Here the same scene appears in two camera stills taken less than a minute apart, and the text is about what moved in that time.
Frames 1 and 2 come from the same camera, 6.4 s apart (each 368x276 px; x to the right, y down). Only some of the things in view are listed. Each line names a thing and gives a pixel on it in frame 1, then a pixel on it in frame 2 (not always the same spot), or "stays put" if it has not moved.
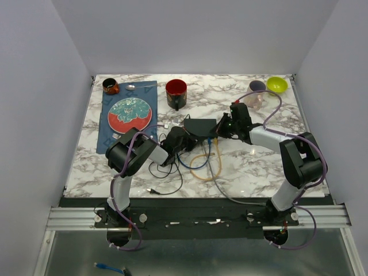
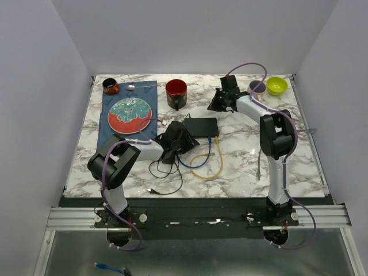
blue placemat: x=145 y=91 stays put
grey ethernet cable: x=219 y=191 -> x=298 y=131
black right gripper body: x=227 y=127 -> x=218 y=102
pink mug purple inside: x=256 y=101 stays put
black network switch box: x=202 y=127 stays put
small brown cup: x=110 y=86 stays put
